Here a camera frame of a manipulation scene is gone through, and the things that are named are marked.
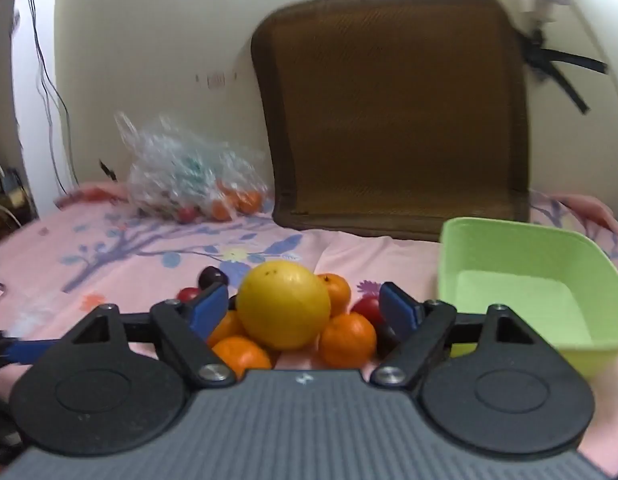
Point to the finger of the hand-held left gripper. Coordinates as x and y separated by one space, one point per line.
29 349

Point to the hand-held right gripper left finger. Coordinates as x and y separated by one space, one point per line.
209 310

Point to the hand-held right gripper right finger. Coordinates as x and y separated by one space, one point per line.
396 310

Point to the dark red cherry tomato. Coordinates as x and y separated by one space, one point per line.
212 276

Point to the small orange tangerine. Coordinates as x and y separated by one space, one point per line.
243 356
348 341

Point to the small orange tomato back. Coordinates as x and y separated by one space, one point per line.
335 290

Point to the large yellow grapefruit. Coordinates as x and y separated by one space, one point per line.
284 305

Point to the light green plastic basin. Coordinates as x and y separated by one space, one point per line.
514 290

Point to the pink floral bedsheet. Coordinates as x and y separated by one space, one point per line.
139 265

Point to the red tomato inside plastic bag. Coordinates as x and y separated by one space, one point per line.
186 214

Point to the tangerine inside plastic bag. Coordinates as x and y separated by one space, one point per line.
220 210
250 202

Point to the clear plastic bag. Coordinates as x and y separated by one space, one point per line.
179 170

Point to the dark bedside clutter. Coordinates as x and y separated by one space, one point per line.
6 195

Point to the brown woven seat cushion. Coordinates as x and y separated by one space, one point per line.
389 110

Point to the cream padded headboard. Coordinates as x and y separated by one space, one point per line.
164 35

